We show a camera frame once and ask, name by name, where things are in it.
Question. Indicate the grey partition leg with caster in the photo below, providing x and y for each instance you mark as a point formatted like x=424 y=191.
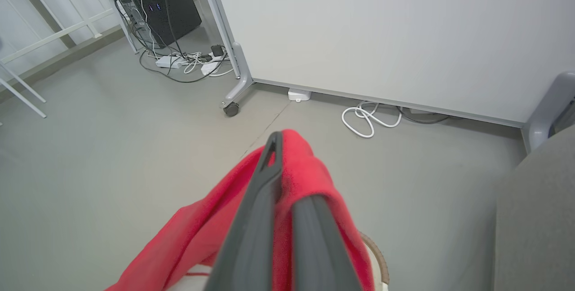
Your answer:
x=240 y=80

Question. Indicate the white power strip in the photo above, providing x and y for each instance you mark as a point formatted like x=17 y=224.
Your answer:
x=167 y=61

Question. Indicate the white metal stand legs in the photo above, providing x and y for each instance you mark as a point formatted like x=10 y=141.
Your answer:
x=22 y=93

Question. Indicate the white laundry basket brown rim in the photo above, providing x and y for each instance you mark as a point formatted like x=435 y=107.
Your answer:
x=381 y=262

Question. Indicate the white metal desk leg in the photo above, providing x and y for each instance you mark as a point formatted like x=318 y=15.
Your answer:
x=121 y=17

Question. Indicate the white plastic power box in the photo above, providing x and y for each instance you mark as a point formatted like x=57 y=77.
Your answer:
x=298 y=94

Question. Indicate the black power adapter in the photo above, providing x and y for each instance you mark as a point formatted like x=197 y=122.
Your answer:
x=217 y=50

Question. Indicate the red and white fabric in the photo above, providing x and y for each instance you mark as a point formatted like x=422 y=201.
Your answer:
x=188 y=282

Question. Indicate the wide white partition panel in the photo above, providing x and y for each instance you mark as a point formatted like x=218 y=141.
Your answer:
x=382 y=26

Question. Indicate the grey fabric sofa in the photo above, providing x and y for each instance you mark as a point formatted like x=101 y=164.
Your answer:
x=539 y=219

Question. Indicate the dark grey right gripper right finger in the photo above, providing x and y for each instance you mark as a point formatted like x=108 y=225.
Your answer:
x=319 y=250

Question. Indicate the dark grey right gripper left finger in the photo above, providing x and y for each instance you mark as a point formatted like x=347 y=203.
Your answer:
x=251 y=219

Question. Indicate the grey partition foot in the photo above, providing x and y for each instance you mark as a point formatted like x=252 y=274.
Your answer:
x=546 y=111

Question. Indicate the black computer tower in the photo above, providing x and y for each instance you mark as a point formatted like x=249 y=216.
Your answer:
x=173 y=8

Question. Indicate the white metal railing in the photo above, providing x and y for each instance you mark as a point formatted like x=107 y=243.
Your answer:
x=54 y=35

